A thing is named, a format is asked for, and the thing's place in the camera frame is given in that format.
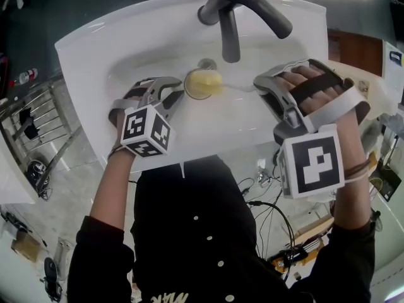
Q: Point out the person's left forearm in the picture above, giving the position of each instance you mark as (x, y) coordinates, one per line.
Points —
(107, 194)

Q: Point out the clear glass cup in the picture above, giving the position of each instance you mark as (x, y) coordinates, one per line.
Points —
(199, 96)

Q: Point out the person's black shirt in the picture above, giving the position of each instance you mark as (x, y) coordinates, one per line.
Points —
(195, 248)

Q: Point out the black cloth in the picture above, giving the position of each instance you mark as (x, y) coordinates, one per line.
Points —
(30, 128)

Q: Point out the clear bottle red label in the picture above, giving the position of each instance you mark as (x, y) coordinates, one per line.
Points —
(25, 77)

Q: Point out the person's right forearm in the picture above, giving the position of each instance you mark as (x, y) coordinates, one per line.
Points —
(350, 207)

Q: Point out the metal rack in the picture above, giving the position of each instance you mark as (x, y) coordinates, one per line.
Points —
(63, 147)

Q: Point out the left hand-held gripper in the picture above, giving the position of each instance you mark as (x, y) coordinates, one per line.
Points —
(142, 131)

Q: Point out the metal sink drain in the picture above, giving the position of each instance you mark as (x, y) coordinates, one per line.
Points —
(208, 63)

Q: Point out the yellow sponge brush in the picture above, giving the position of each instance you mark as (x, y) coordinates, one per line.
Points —
(205, 79)

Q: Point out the person's right hand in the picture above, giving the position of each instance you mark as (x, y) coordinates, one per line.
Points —
(304, 73)

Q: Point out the white sink basin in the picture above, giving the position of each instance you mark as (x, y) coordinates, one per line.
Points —
(94, 58)

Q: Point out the black sink faucet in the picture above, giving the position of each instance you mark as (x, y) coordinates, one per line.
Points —
(230, 36)

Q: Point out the white wrist band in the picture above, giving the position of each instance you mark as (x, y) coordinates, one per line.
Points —
(358, 178)

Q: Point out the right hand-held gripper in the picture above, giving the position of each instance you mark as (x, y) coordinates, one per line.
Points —
(315, 163)

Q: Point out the small cardboard box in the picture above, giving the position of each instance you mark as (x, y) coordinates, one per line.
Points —
(26, 246)

